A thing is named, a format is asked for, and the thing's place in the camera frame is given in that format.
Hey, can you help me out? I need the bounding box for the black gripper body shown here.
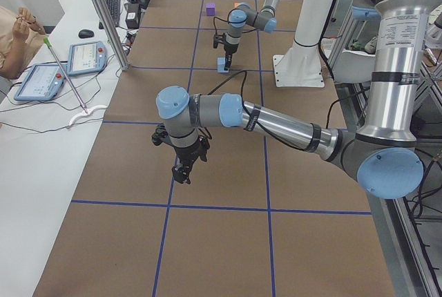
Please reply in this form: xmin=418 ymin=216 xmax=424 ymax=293
xmin=175 ymin=137 xmax=210 ymax=169
xmin=224 ymin=41 xmax=239 ymax=56

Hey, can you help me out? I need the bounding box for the light blue foam block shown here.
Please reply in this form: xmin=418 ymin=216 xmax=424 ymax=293
xmin=217 ymin=57 xmax=229 ymax=73

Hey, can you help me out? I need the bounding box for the purple foam block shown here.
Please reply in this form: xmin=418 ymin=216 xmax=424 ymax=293
xmin=206 ymin=3 xmax=216 ymax=17

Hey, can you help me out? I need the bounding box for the black keyboard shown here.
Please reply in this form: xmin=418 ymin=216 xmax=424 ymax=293
xmin=104 ymin=0 xmax=121 ymax=27

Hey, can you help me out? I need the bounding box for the far teach pendant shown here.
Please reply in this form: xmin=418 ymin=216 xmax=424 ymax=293
xmin=67 ymin=41 xmax=107 ymax=76

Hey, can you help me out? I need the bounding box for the teach pendant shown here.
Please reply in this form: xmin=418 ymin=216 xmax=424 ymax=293
xmin=14 ymin=64 xmax=64 ymax=102
xmin=67 ymin=41 xmax=107 ymax=76

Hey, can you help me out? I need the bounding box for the black computer mouse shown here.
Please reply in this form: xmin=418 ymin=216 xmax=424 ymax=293
xmin=78 ymin=29 xmax=95 ymax=39

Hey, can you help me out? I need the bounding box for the near teach pendant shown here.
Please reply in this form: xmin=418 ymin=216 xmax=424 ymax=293
xmin=14 ymin=64 xmax=64 ymax=102

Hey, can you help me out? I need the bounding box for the green tipped metal rod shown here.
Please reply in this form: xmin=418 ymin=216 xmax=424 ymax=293
xmin=44 ymin=37 xmax=87 ymax=111

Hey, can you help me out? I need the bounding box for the seated person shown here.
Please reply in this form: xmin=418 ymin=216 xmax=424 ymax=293
xmin=1 ymin=6 xmax=47 ymax=79

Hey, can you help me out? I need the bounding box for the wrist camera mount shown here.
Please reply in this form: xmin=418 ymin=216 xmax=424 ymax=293
xmin=151 ymin=124 xmax=171 ymax=146
xmin=213 ymin=33 xmax=225 ymax=49

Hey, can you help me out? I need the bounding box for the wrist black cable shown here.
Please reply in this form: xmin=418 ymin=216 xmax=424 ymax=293
xmin=212 ymin=16 xmax=256 ymax=37
xmin=196 ymin=70 xmax=311 ymax=149

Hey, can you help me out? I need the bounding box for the white pedestal column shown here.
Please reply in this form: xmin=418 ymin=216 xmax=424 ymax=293
xmin=273 ymin=0 xmax=333 ymax=88

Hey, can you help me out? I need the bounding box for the aluminium frame post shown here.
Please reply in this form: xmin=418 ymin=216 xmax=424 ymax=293
xmin=91 ymin=0 xmax=129 ymax=70

